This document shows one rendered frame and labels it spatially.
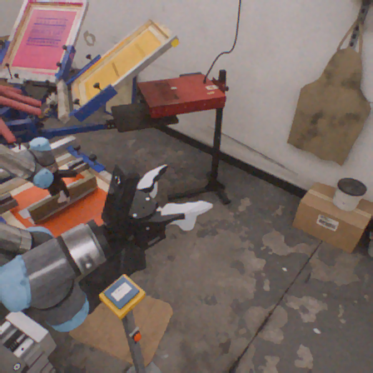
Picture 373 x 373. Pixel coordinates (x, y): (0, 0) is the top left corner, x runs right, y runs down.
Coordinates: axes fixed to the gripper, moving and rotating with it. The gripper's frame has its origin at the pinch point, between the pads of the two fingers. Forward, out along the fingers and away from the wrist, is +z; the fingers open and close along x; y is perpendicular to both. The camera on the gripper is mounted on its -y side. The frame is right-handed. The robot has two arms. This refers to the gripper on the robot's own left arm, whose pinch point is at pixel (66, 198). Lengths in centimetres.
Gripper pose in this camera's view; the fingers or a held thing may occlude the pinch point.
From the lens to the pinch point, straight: 164.8
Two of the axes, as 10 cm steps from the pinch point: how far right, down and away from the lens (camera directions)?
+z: 0.2, 7.4, 6.7
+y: -6.6, 5.1, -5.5
